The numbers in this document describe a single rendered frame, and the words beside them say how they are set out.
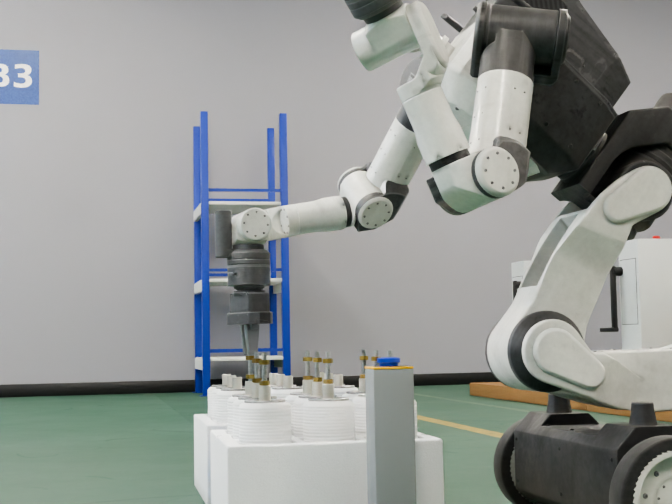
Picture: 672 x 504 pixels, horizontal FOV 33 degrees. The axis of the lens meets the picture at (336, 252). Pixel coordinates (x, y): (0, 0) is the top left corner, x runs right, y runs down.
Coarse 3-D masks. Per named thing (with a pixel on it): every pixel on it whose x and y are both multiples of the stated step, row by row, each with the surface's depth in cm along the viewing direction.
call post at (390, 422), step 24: (384, 384) 190; (408, 384) 190; (384, 408) 189; (408, 408) 190; (384, 432) 189; (408, 432) 190; (384, 456) 189; (408, 456) 189; (384, 480) 188; (408, 480) 189
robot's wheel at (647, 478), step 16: (640, 448) 179; (656, 448) 178; (624, 464) 179; (640, 464) 177; (656, 464) 178; (624, 480) 177; (640, 480) 177; (656, 480) 179; (624, 496) 176; (640, 496) 178; (656, 496) 179
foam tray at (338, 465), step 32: (224, 448) 202; (256, 448) 198; (288, 448) 199; (320, 448) 200; (352, 448) 201; (416, 448) 203; (224, 480) 202; (256, 480) 197; (288, 480) 198; (320, 480) 199; (352, 480) 200; (416, 480) 203
